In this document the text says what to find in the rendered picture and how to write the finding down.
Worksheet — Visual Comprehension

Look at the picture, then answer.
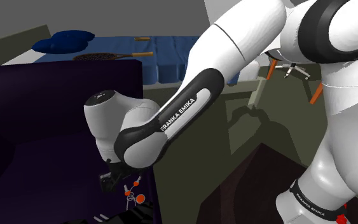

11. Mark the white office chair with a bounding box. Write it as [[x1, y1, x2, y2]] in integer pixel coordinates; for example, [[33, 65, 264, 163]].
[[273, 62, 312, 81]]

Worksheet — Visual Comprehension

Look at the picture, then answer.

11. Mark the bed with blue cover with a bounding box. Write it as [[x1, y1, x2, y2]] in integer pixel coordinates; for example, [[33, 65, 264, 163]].
[[0, 24, 267, 94]]

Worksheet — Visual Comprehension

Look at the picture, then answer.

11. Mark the orange and white corded thing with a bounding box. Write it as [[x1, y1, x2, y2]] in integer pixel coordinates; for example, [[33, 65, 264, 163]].
[[123, 175, 146, 209]]

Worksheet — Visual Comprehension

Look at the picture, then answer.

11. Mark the black flat device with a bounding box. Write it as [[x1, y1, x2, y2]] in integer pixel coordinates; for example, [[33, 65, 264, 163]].
[[60, 201, 155, 224]]

